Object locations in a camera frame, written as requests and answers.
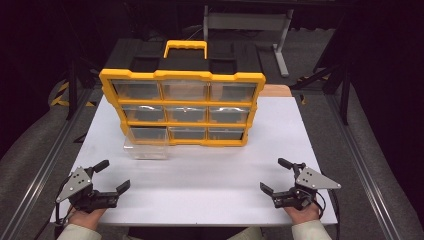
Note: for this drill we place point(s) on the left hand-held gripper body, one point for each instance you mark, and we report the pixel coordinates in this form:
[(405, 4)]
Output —
[(77, 182)]

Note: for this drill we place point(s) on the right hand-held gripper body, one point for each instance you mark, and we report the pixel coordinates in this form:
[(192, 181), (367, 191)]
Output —
[(316, 180)]

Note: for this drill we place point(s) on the clear plastic drawer pulled out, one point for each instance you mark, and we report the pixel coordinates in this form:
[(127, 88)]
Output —
[(146, 150)]

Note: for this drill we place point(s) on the yellow black drawer organizer cabinet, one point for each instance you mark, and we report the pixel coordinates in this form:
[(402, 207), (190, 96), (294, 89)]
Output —
[(186, 75)]

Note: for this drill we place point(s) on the person's left hand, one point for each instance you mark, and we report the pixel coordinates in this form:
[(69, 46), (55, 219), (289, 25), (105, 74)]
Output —
[(86, 218)]

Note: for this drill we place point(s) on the person's right hand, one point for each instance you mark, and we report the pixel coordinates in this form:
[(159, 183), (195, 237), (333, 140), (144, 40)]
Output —
[(302, 215)]

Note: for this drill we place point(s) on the wooden board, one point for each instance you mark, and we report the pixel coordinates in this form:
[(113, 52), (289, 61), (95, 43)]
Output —
[(276, 90)]

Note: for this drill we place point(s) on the yellow black floor tape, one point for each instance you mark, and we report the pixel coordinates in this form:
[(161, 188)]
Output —
[(57, 99)]

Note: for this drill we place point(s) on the black tripod stand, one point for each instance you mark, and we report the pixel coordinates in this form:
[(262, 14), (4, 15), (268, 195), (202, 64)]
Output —
[(72, 90), (343, 96)]

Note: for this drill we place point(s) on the set of clear cabinet drawers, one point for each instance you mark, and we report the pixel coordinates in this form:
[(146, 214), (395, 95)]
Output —
[(185, 90)]

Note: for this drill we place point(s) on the aluminium floor rail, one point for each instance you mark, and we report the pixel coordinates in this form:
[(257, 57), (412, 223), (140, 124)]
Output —
[(365, 166), (43, 173)]

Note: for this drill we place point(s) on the grey metal table frame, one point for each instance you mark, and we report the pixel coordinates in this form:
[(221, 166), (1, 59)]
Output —
[(246, 21)]

